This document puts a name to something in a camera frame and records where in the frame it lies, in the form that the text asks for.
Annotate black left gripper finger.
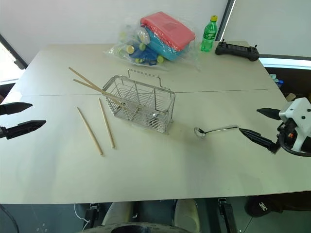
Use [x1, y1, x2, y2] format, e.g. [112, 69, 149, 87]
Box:
[0, 120, 47, 140]
[0, 101, 33, 116]

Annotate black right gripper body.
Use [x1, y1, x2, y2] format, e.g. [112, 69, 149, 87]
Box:
[276, 118, 296, 148]

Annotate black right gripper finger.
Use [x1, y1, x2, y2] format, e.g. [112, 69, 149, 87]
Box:
[256, 108, 281, 121]
[239, 127, 278, 154]

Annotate dark box of clutter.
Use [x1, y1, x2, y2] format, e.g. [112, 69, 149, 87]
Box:
[265, 66, 311, 100]

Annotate silver metal spoon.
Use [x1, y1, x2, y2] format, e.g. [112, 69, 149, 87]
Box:
[193, 125, 240, 139]
[148, 111, 164, 127]

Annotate wooden chopstick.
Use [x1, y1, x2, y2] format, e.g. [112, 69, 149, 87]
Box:
[68, 67, 127, 109]
[98, 97, 116, 149]
[72, 78, 128, 112]
[76, 106, 104, 156]

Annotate black rounded object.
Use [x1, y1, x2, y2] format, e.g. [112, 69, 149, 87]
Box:
[244, 195, 284, 218]

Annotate black handheld remote controller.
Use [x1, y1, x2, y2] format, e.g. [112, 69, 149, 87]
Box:
[215, 38, 260, 62]

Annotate black table leg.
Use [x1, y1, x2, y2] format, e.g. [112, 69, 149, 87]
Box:
[217, 198, 240, 233]
[83, 202, 101, 229]

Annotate green plastic bottle yellow cap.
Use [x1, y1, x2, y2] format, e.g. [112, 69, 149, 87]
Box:
[200, 15, 218, 52]

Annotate clear plastic bag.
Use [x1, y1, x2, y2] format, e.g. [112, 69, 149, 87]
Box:
[103, 16, 203, 73]

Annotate pale rounded shape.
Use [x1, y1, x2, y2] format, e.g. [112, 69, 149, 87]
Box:
[174, 199, 201, 233]
[101, 201, 133, 227]

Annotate turquoise plastic box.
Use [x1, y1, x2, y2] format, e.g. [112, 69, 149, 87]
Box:
[145, 30, 188, 62]

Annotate red plastic box lid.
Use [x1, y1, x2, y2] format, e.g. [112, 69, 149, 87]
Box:
[139, 11, 196, 52]

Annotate blue and yellow plastic toys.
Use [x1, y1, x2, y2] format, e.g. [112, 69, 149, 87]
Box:
[119, 31, 166, 67]

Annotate dark rounded robot body shape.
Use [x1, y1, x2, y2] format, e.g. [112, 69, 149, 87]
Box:
[82, 221, 190, 233]

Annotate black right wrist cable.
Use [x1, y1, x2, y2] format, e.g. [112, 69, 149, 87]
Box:
[277, 135, 311, 158]

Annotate dark diagonal frame bar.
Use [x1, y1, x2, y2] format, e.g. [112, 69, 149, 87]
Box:
[0, 33, 28, 71]

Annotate black window frame strip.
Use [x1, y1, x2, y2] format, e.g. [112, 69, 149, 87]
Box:
[217, 0, 237, 42]

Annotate white thin cable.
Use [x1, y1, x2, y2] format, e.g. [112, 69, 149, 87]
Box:
[73, 203, 91, 229]

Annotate silver wire cutlery basket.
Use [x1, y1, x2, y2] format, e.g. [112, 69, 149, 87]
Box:
[101, 68, 176, 133]

